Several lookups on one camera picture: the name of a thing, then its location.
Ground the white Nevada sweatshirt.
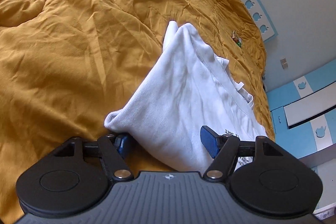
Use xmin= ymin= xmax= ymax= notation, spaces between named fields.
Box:
xmin=104 ymin=21 xmax=265 ymax=172

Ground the wall light switch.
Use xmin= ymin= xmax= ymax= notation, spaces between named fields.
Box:
xmin=280 ymin=58 xmax=288 ymax=69

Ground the mustard yellow quilt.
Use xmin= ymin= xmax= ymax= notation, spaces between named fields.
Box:
xmin=1 ymin=0 xmax=274 ymax=223

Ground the blue white wardrobe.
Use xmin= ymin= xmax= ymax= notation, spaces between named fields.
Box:
xmin=266 ymin=61 xmax=335 ymax=220

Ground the small green snack packet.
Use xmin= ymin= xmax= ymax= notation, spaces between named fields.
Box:
xmin=232 ymin=31 xmax=242 ymax=48

